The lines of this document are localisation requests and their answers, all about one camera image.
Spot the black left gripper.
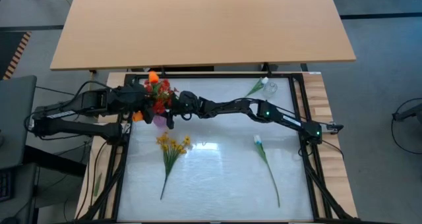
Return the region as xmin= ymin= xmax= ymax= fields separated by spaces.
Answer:
xmin=127 ymin=84 xmax=155 ymax=125

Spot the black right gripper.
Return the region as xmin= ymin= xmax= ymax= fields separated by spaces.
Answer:
xmin=166 ymin=90 xmax=214 ymax=130

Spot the red artificial flower bunch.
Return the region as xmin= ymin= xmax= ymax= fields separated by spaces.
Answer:
xmin=151 ymin=98 xmax=168 ymax=115
xmin=144 ymin=78 xmax=179 ymax=101

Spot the yellow artificial flower bunch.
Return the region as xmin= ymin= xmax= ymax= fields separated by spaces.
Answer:
xmin=156 ymin=131 xmax=192 ymax=201

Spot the white artificial tulip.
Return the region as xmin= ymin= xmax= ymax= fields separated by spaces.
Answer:
xmin=253 ymin=134 xmax=282 ymax=208
xmin=245 ymin=76 xmax=270 ymax=98

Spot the pink glass vase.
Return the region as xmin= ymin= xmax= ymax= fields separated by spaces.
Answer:
xmin=153 ymin=114 xmax=169 ymax=129

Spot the loose green leaf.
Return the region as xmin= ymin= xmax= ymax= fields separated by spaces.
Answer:
xmin=92 ymin=173 xmax=103 ymax=198

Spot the large tan wooden desk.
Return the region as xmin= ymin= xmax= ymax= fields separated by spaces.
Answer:
xmin=49 ymin=0 xmax=357 ymax=71

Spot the grey side desk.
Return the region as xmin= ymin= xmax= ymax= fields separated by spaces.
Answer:
xmin=0 ymin=74 xmax=38 ymax=171

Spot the black mat with striped edge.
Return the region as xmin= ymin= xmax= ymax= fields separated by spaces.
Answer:
xmin=0 ymin=31 xmax=32 ymax=80

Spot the black keyboard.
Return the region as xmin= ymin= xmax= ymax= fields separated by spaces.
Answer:
xmin=0 ymin=170 xmax=15 ymax=202

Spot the black chair base leg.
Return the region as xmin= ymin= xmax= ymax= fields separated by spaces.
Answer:
xmin=392 ymin=102 xmax=422 ymax=123

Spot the black aluminium table frame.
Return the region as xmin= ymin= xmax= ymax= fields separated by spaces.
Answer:
xmin=111 ymin=71 xmax=322 ymax=223

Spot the black diagonal frame strut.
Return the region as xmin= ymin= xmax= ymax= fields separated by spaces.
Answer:
xmin=305 ymin=164 xmax=350 ymax=220
xmin=78 ymin=166 xmax=125 ymax=220

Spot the black floor cable loop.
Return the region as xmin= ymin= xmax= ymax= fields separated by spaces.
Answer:
xmin=390 ymin=98 xmax=422 ymax=155

